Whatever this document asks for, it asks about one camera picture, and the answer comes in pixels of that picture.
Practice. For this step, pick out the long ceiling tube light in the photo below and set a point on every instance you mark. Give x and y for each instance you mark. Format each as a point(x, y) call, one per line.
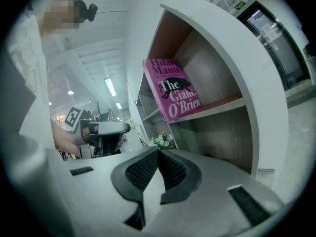
point(110, 86)

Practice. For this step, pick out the black head-worn camera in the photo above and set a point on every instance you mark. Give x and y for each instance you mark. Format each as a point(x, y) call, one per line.
point(90, 12)

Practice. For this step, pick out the black framed glass door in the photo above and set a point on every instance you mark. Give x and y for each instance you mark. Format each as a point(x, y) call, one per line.
point(279, 48)

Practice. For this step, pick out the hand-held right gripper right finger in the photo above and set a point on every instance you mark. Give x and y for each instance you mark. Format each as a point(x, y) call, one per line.
point(190, 178)

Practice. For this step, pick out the person's left forearm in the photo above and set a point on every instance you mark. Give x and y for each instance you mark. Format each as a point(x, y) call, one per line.
point(64, 139)

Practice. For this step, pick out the person in white clothes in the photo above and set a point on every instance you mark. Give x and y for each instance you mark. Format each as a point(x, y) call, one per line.
point(27, 58)

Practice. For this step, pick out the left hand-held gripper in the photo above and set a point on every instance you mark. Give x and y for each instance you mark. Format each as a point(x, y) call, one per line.
point(74, 117)

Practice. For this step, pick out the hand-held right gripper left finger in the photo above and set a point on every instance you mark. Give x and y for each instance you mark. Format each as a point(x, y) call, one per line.
point(128, 179)

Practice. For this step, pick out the green exit sign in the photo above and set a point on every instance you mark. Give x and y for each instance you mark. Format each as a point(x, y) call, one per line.
point(239, 5)

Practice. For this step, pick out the person's left hand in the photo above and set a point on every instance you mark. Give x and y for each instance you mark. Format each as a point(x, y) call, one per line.
point(90, 136)

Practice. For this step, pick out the pink book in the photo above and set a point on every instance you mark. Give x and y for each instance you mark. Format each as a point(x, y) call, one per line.
point(172, 92)

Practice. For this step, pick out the white wooden bookshelf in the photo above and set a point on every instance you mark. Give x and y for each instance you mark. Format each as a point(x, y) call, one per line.
point(217, 68)

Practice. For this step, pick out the short ceiling tube light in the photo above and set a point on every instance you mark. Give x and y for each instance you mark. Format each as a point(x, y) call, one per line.
point(118, 105)

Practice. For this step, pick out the potted white flowers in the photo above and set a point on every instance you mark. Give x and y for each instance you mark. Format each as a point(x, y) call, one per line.
point(160, 139)

